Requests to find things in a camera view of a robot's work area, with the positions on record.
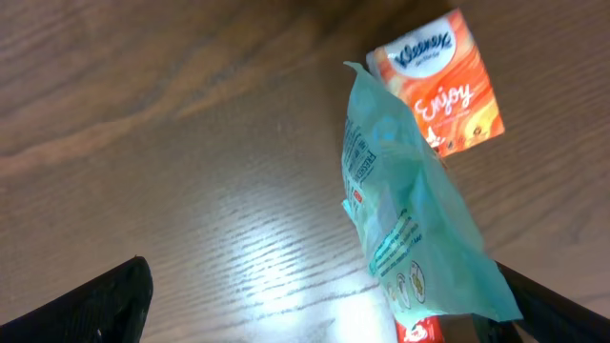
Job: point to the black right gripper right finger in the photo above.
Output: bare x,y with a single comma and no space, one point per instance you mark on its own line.
547,316

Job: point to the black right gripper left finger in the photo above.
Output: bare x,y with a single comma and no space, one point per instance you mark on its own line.
112,307

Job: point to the red stick sachet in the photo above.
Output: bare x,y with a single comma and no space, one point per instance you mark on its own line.
427,330

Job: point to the teal wet wipes pack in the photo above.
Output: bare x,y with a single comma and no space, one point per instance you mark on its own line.
419,239

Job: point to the orange tissue pack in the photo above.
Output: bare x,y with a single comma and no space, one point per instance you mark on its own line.
437,70

